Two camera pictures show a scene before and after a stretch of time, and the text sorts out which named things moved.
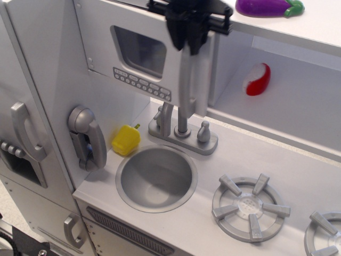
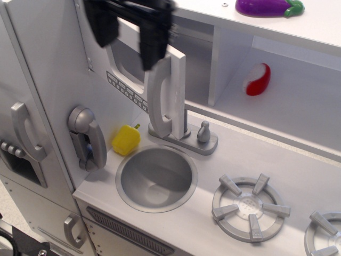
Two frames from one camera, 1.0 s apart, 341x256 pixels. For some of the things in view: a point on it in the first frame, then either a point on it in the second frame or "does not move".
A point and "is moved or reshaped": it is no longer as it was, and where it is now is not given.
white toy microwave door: (128, 42) is moved or reshaped
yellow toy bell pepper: (127, 140) does not move
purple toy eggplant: (270, 8) does not move
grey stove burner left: (249, 209) does not move
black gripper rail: (219, 18) -> (143, 11)
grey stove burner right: (323, 234) does not move
